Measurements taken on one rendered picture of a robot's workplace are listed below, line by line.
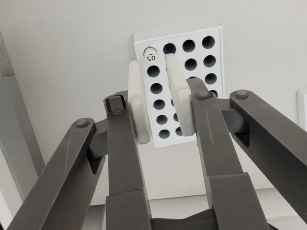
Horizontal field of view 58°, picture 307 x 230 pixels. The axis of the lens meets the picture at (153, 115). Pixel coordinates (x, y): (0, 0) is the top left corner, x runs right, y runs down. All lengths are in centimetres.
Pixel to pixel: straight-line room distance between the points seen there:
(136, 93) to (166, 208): 31
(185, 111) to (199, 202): 31
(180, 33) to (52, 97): 17
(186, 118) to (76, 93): 20
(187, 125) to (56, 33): 20
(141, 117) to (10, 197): 15
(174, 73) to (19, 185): 17
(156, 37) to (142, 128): 13
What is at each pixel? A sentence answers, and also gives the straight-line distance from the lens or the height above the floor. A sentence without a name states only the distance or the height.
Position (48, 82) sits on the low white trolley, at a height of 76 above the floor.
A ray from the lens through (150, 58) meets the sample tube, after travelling 26.
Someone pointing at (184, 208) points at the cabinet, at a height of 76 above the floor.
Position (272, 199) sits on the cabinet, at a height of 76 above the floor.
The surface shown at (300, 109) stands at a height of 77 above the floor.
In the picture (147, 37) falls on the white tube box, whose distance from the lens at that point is 28.
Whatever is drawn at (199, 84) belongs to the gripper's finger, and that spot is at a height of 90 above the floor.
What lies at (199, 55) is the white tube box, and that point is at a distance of 28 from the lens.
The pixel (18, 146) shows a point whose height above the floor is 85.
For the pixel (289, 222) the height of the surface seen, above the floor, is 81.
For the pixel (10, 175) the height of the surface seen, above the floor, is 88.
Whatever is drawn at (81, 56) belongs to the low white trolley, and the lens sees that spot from 32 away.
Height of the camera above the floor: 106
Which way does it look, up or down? 61 degrees down
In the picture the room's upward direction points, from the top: 173 degrees clockwise
